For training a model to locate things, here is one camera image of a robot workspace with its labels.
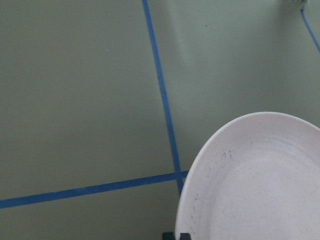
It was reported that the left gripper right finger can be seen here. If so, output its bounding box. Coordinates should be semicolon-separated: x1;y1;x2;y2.
179;232;191;240

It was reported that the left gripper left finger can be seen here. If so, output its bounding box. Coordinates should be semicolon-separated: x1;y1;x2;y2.
161;232;175;240

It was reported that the pink plate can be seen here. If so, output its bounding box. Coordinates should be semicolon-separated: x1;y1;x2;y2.
174;112;320;240

